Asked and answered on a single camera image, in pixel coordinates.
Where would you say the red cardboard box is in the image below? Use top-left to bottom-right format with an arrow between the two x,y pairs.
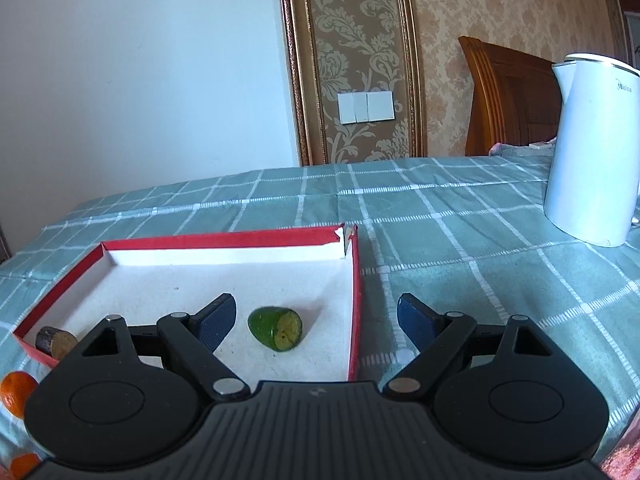
12,223 -> 362,382

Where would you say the gold wall moulding frame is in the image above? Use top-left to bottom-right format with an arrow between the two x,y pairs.
276,0 -> 428,166

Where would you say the round dark sugarcane piece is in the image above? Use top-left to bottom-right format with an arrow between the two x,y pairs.
35,326 -> 79,361

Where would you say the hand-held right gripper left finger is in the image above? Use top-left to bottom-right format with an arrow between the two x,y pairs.
80,294 -> 252,402

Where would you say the wooden headboard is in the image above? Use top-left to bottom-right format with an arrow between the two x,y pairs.
458,36 -> 563,157

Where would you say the pink blanket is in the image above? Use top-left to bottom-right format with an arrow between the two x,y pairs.
489,137 -> 556,157

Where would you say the white wall switch panel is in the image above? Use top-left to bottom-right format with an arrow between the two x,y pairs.
338,91 -> 395,124

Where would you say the cut green fruit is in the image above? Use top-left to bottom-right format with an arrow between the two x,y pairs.
247,306 -> 304,352

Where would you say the orange tangerine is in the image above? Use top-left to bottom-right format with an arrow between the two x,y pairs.
0,371 -> 40,418
10,452 -> 41,480

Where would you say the pink cloth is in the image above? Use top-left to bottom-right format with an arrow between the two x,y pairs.
600,410 -> 640,480

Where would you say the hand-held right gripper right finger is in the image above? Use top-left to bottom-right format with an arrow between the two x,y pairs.
382,294 -> 553,401

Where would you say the white electric kettle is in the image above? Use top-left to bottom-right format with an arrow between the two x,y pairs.
543,52 -> 640,248

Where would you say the green checked tablecloth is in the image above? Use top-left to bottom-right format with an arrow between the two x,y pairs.
0,155 -> 640,480

